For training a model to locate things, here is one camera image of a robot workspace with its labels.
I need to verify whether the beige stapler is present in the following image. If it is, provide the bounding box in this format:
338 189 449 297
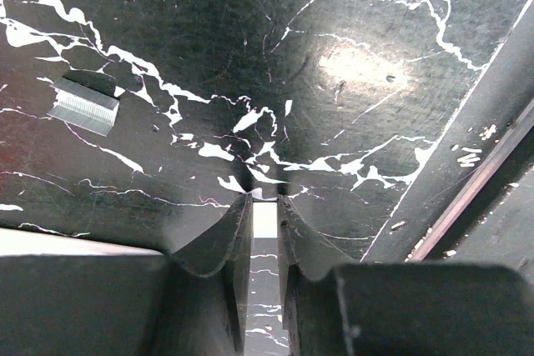
1 228 162 257

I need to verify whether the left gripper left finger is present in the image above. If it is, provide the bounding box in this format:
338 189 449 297
1 195 253 355

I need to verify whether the silver staple strip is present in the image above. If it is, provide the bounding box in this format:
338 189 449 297
253 202 278 239
48 78 119 137

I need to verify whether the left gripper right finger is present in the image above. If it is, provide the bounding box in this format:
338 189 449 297
277 196 533 355

